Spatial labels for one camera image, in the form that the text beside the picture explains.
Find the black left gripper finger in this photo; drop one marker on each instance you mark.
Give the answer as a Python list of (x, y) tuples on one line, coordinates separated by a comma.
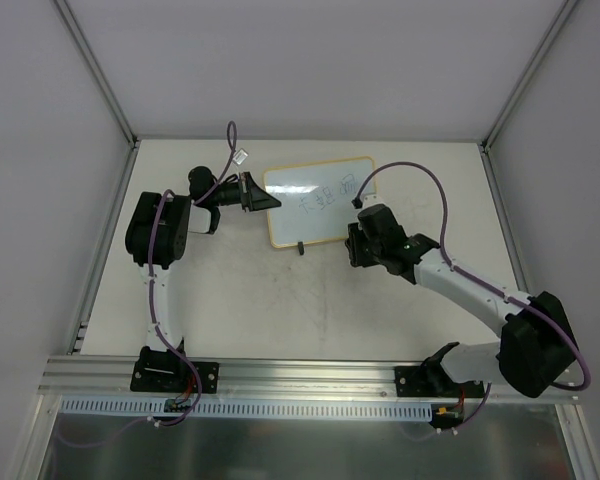
[(263, 206), (260, 195)]

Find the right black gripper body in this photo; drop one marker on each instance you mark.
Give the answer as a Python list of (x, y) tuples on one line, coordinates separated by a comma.
[(355, 245)]

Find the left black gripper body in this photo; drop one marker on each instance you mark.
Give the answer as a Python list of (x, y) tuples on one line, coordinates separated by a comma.
[(246, 191)]

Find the yellow framed whiteboard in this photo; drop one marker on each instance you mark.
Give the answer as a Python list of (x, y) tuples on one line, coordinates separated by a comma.
[(316, 200)]

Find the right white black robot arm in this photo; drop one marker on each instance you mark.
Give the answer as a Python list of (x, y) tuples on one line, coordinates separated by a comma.
[(534, 345)]

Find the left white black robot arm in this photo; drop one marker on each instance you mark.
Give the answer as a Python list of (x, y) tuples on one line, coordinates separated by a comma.
[(157, 234)]

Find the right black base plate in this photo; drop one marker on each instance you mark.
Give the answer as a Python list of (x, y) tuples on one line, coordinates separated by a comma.
[(428, 380)]

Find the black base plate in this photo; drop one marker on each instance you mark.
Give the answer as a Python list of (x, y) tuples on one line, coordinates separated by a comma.
[(164, 372), (428, 380)]

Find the white slotted cable duct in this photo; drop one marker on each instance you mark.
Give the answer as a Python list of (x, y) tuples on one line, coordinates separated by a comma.
[(211, 407)]

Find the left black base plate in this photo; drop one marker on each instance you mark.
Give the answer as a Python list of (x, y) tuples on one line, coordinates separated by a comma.
[(164, 372)]

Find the left aluminium frame post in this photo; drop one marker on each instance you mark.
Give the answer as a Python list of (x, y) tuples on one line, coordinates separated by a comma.
[(94, 68)]

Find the aluminium frame post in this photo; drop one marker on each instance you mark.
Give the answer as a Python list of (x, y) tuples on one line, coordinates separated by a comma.
[(538, 56), (94, 68)]

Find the aluminium mounting rail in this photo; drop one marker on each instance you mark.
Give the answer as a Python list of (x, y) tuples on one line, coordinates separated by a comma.
[(238, 378)]

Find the right aluminium frame post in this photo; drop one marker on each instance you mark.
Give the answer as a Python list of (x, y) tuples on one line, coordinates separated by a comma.
[(538, 56)]

